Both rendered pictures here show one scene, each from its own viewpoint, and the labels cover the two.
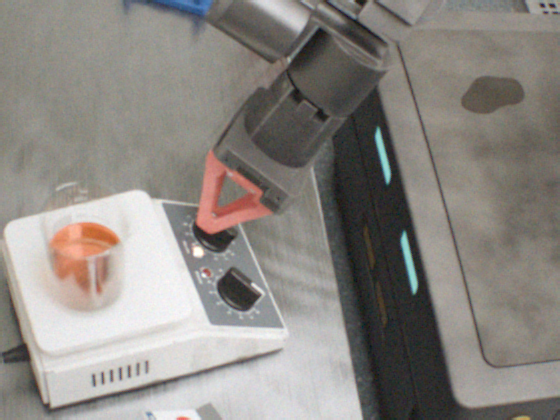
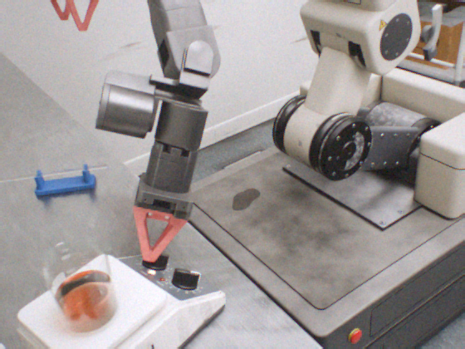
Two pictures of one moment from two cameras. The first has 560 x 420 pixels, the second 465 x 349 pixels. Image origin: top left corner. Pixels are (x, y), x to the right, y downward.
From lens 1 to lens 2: 31 cm
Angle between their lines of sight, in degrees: 23
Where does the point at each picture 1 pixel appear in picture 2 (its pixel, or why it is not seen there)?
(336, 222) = not seen: hidden behind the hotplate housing
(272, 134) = (163, 177)
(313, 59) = (166, 122)
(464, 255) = (274, 267)
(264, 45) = (136, 123)
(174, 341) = (163, 321)
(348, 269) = not seen: hidden behind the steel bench
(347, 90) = (192, 130)
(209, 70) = (110, 208)
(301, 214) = (194, 243)
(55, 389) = not seen: outside the picture
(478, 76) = (234, 195)
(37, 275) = (54, 327)
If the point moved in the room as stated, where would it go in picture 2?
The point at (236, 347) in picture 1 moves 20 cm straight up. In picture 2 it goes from (200, 312) to (174, 171)
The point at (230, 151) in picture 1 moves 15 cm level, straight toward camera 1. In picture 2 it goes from (145, 193) to (188, 276)
